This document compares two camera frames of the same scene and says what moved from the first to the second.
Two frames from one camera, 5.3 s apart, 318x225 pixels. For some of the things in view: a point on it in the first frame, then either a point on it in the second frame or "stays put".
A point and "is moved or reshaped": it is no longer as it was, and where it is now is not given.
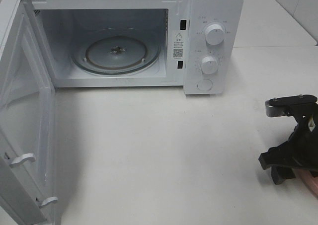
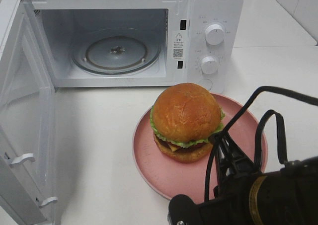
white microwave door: (29, 179) stays put
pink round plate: (311, 182) is moved or reshaped
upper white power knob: (214, 34) stays put
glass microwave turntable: (116, 51) stays put
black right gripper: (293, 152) to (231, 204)
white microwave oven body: (139, 37) stays put
